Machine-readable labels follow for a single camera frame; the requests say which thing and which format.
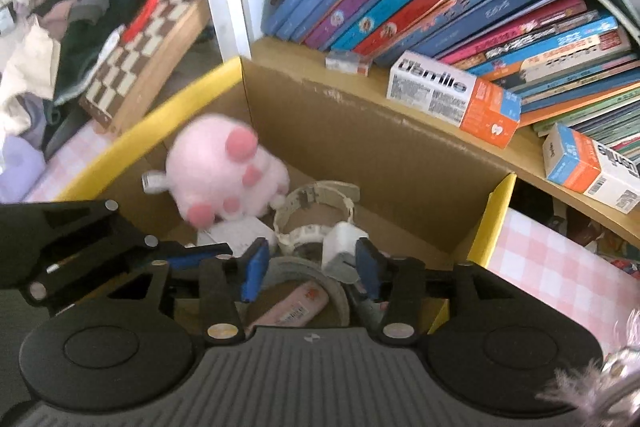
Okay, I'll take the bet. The small blue orange box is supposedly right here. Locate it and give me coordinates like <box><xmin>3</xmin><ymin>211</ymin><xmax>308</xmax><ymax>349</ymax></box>
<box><xmin>542</xmin><ymin>123</ymin><xmax>640</xmax><ymax>214</ymax></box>

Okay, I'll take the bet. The white rectangular block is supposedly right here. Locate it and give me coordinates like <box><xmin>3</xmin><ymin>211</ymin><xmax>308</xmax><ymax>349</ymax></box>
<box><xmin>196</xmin><ymin>217</ymin><xmax>278</xmax><ymax>258</ymax></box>

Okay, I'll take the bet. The pink plush toy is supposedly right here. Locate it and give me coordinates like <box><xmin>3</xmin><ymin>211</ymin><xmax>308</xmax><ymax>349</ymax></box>
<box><xmin>141</xmin><ymin>113</ymin><xmax>292</xmax><ymax>228</ymax></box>

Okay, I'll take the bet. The white charger plug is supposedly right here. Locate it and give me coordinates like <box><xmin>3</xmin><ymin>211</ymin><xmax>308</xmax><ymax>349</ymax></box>
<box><xmin>321</xmin><ymin>221</ymin><xmax>371</xmax><ymax>284</ymax></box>

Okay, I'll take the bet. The yellow cardboard box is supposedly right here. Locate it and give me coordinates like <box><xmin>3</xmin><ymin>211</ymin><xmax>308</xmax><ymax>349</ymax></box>
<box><xmin>55</xmin><ymin>54</ymin><xmax>518</xmax><ymax>338</ymax></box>

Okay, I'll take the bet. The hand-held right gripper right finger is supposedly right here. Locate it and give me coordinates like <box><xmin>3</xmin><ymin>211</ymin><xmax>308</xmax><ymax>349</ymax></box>
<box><xmin>354</xmin><ymin>237</ymin><xmax>527</xmax><ymax>343</ymax></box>

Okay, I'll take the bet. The clear tape roll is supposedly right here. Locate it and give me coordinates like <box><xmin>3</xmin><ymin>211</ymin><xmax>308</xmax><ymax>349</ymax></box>
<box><xmin>245</xmin><ymin>256</ymin><xmax>353</xmax><ymax>328</ymax></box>

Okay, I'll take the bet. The wooden chessboard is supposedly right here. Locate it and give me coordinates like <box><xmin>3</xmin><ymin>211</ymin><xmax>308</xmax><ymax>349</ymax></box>
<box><xmin>77</xmin><ymin>0</ymin><xmax>211</xmax><ymax>135</ymax></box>

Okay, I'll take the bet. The grey fluffy fabric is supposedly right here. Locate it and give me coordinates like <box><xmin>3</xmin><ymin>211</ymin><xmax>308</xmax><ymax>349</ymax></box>
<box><xmin>535</xmin><ymin>347</ymin><xmax>640</xmax><ymax>427</ymax></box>

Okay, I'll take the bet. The red tassel ornament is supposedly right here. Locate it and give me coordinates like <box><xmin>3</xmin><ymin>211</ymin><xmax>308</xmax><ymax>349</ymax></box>
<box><xmin>122</xmin><ymin>0</ymin><xmax>168</xmax><ymax>42</ymax></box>

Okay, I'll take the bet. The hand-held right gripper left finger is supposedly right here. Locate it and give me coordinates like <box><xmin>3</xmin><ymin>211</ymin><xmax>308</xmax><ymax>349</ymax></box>
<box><xmin>105</xmin><ymin>237</ymin><xmax>268</xmax><ymax>343</ymax></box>

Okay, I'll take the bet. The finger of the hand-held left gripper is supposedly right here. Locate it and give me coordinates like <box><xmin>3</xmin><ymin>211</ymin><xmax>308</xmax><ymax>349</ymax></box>
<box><xmin>0</xmin><ymin>199</ymin><xmax>235</xmax><ymax>270</ymax></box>
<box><xmin>20</xmin><ymin>256</ymin><xmax>153</xmax><ymax>307</ymax></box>

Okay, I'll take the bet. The small white red box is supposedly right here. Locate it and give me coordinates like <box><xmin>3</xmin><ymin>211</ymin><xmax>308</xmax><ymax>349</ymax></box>
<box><xmin>325</xmin><ymin>49</ymin><xmax>373</xmax><ymax>76</ymax></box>

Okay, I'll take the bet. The large white orange box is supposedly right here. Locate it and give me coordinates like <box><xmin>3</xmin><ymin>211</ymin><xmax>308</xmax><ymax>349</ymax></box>
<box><xmin>386</xmin><ymin>51</ymin><xmax>522</xmax><ymax>150</ymax></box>

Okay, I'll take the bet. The white wrist watch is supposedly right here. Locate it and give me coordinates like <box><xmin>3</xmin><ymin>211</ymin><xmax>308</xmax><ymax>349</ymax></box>
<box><xmin>272</xmin><ymin>181</ymin><xmax>362</xmax><ymax>260</ymax></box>

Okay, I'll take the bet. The purple garment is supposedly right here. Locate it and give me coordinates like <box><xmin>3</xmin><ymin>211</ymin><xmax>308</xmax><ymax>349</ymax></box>
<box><xmin>0</xmin><ymin>132</ymin><xmax>48</xmax><ymax>202</ymax></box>

